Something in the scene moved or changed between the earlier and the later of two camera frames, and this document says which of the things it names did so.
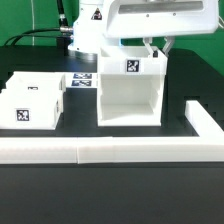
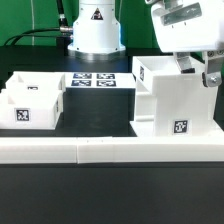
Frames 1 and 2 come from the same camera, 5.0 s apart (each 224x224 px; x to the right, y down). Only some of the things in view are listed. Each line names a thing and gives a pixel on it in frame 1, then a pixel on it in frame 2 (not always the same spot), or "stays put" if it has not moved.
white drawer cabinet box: x=130 y=86 to x=172 y=103
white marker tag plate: x=80 y=80 stays put
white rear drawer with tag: x=36 y=82 stays put
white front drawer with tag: x=35 y=109 stays put
